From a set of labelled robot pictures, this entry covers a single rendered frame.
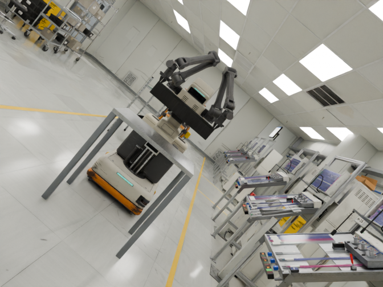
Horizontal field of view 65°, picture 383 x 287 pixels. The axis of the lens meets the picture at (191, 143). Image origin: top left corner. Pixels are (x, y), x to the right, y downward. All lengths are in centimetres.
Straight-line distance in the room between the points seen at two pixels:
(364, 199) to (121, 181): 258
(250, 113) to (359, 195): 890
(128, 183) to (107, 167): 24
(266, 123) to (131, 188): 992
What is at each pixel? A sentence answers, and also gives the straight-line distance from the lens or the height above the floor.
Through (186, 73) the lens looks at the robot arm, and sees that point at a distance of 268.
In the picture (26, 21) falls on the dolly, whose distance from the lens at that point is 823.
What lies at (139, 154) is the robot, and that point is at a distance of 305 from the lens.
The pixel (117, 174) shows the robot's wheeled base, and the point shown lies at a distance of 283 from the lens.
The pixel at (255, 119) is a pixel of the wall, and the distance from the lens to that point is 1227.
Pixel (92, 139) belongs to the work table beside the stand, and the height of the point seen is 54.
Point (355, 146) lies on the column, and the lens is 716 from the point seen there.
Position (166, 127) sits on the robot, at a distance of 277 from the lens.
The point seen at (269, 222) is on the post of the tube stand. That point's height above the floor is 78.
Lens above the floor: 114
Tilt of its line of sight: 5 degrees down
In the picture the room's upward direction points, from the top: 41 degrees clockwise
